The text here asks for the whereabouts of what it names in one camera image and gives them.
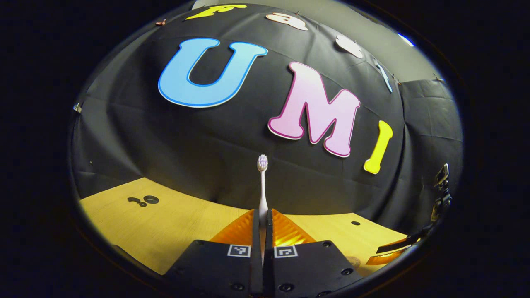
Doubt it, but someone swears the white toothbrush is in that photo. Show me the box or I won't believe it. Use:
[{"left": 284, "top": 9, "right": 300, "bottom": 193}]
[{"left": 257, "top": 154, "right": 269, "bottom": 265}]

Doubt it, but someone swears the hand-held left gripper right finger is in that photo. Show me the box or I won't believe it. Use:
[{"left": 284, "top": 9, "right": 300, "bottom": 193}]
[{"left": 263, "top": 208, "right": 365, "bottom": 298}]

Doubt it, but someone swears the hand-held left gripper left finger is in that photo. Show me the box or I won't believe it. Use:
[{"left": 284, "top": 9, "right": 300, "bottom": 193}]
[{"left": 164, "top": 208, "right": 264, "bottom": 298}]

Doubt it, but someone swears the black backdrop cloth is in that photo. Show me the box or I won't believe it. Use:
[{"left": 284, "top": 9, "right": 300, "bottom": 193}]
[{"left": 70, "top": 4, "right": 463, "bottom": 234}]

